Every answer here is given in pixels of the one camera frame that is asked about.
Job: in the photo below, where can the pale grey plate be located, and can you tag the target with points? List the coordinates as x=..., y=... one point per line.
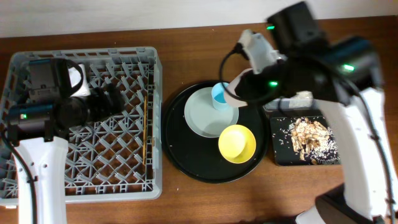
x=203, y=119

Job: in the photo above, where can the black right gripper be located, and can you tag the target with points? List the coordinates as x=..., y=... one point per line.
x=249, y=86

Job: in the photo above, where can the black rectangular tray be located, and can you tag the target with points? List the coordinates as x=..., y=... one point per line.
x=286, y=152

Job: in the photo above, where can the wooden chopstick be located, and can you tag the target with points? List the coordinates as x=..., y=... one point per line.
x=144, y=149

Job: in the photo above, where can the blue cup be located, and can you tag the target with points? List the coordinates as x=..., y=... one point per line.
x=217, y=94

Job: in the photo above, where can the pink cup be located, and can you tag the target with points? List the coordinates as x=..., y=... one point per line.
x=234, y=103

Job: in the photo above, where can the yellow bowl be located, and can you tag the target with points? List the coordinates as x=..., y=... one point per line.
x=237, y=144

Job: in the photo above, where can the grey dishwasher rack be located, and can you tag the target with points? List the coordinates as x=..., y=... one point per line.
x=104, y=159

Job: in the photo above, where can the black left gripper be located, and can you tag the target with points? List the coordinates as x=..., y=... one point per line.
x=101, y=101

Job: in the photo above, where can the food scraps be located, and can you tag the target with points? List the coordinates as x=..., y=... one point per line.
x=311, y=140

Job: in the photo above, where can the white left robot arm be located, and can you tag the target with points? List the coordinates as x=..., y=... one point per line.
x=37, y=133

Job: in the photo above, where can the round black tray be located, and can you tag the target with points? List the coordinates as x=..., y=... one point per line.
x=199, y=157

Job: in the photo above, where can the clear plastic bin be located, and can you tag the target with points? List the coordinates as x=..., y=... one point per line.
x=303, y=100

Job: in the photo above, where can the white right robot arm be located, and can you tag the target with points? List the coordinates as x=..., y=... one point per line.
x=346, y=82

